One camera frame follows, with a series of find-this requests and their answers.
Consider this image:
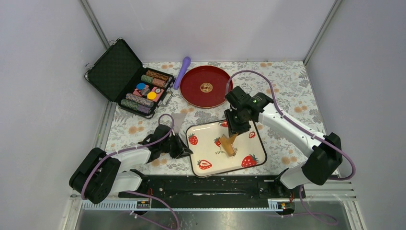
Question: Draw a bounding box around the black poker chip case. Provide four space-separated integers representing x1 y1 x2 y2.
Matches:
84 38 175 118

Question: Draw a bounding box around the metal spatula orange handle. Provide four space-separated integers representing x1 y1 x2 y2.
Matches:
171 113 186 135

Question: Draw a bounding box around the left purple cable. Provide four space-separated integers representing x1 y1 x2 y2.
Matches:
80 114 181 230

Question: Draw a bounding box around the round red lacquer plate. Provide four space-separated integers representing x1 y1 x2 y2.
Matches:
180 65 233 108

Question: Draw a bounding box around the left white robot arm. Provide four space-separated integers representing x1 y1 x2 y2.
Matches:
68 125 193 204

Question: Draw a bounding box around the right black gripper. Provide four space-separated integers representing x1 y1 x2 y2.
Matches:
225 107 251 138

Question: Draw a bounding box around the wooden dough roller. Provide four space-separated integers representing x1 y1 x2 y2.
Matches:
219 135 238 157

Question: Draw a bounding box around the purple cable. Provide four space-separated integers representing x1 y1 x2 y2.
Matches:
226 69 357 226
80 114 181 230

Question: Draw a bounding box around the floral pattern table mat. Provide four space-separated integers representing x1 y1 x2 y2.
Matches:
104 61 325 175

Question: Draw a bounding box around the blue poker chip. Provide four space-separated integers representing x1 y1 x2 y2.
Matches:
136 83 146 90

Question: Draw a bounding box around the strawberry pattern white tray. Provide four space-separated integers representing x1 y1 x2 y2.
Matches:
186 120 267 177

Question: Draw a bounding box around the yellow poker chip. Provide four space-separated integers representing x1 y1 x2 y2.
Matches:
147 92 157 101

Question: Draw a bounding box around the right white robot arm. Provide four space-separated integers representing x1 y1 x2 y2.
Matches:
225 87 343 197

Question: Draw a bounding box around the purple silicone handle tool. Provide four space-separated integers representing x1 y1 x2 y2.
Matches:
173 57 191 90

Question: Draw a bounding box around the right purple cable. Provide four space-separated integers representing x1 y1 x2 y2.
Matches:
226 69 357 226

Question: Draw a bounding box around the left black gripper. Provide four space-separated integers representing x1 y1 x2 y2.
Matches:
160 134 192 159

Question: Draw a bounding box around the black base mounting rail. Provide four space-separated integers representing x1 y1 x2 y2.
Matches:
118 175 308 209

